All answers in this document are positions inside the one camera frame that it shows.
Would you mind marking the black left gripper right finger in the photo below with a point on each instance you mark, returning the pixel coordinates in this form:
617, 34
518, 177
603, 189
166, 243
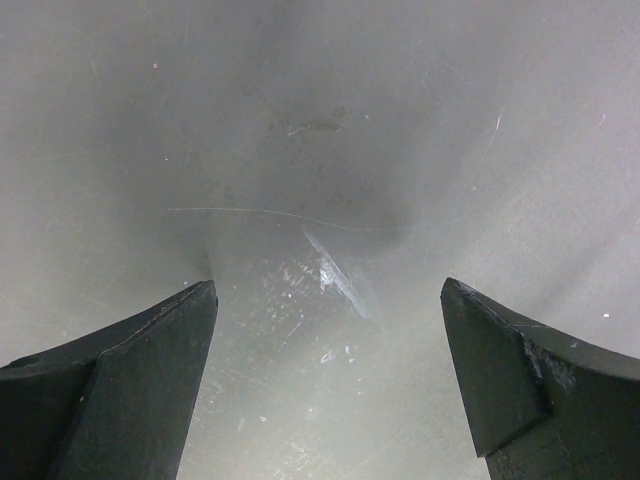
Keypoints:
540, 404

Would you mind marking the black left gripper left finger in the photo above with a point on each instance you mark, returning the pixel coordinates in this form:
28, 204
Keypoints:
113, 404

